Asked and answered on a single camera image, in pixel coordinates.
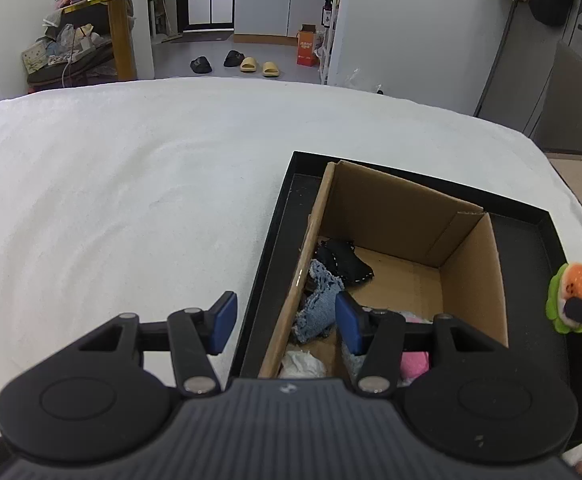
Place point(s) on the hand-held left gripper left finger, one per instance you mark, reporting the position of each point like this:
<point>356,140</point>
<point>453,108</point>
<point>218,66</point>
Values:
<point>223,324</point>

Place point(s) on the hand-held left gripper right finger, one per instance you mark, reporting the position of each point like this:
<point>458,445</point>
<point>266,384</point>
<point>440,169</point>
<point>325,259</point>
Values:
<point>348,325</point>

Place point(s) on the burger plush toy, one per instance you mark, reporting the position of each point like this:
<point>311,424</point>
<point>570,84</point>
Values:
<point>576,285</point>

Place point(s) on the small blue knitted plush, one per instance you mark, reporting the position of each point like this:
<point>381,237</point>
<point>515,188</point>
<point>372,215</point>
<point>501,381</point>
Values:
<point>318,300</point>

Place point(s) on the white tissue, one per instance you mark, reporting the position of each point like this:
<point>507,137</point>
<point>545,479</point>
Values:
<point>301,364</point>

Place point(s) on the small black fabric pouch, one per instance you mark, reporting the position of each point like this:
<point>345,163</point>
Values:
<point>346,260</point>

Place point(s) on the grey paw plush glove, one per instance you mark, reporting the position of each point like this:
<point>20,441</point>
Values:
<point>413,364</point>

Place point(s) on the black shallow tray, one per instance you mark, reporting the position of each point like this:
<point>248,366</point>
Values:
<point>531,260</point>

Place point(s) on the brown cardboard box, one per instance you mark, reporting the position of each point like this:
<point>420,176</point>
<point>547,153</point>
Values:
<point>401,220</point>

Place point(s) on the brown framed board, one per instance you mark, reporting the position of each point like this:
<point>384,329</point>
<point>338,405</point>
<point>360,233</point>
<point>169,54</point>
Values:
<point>581,175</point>

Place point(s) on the grey leaning panel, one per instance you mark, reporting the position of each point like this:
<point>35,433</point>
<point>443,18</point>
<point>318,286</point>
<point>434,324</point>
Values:
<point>571,105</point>

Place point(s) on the clear plastic bag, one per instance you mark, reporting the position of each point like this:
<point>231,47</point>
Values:
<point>363,82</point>

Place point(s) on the black slipper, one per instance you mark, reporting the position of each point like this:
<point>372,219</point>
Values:
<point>201,65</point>
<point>232,59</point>

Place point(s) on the orange carton box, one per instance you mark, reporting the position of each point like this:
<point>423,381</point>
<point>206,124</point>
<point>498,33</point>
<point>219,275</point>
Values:
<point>307,47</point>

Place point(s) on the brown door mat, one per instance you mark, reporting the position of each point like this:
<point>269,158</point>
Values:
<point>206,36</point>

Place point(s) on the white shelf rack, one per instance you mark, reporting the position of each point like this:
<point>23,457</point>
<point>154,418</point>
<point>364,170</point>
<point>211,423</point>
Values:
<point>332,35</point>

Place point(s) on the yellow round side table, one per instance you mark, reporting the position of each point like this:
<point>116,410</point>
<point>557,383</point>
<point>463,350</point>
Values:
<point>121,30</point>

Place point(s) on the dark spray bottle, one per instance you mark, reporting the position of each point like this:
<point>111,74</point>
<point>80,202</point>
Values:
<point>327,12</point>

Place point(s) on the pile of household clutter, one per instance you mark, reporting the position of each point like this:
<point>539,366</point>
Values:
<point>66,50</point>

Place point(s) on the grey kitchen cabinet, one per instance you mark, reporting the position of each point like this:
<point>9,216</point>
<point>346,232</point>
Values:
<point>271,5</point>

